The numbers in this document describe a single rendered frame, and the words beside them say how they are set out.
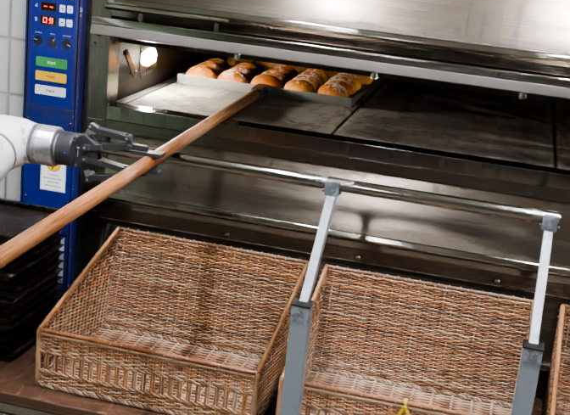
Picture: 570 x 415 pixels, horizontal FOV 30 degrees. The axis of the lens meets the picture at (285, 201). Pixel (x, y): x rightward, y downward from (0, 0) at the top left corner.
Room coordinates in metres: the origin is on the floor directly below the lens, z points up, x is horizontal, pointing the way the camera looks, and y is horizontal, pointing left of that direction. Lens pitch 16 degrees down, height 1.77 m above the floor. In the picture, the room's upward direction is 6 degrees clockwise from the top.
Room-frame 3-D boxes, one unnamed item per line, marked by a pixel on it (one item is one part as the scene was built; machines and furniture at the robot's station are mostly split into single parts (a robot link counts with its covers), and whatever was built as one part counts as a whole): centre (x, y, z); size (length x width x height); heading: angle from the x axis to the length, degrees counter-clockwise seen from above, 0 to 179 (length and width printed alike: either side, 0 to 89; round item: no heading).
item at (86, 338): (2.49, 0.23, 0.72); 0.56 x 0.49 x 0.28; 77
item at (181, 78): (3.38, 0.07, 1.20); 0.55 x 0.36 x 0.03; 79
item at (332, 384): (2.36, -0.34, 0.72); 0.56 x 0.49 x 0.28; 79
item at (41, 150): (2.27, 0.53, 1.19); 0.09 x 0.06 x 0.09; 169
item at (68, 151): (2.25, 0.46, 1.19); 0.09 x 0.07 x 0.08; 79
